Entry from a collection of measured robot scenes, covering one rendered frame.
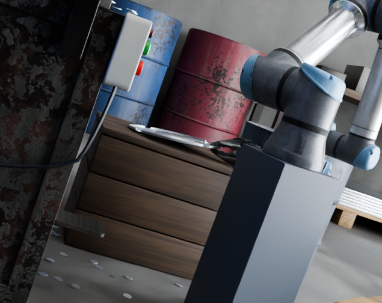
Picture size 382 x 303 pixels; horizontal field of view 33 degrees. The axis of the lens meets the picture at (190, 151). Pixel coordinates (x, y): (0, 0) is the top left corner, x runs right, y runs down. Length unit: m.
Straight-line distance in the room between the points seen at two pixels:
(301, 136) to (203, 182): 0.44
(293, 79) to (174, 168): 0.47
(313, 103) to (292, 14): 3.55
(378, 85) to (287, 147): 0.42
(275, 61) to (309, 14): 3.48
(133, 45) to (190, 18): 3.66
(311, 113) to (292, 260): 0.35
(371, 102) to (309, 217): 0.44
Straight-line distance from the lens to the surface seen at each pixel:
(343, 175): 2.23
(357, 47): 5.22
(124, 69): 1.16
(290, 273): 1.55
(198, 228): 1.85
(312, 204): 1.51
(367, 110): 1.81
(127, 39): 1.16
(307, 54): 1.66
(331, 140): 1.85
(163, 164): 1.79
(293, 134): 1.48
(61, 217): 1.47
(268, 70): 1.56
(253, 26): 4.92
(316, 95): 1.49
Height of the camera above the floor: 0.56
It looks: 6 degrees down
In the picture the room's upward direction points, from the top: 20 degrees clockwise
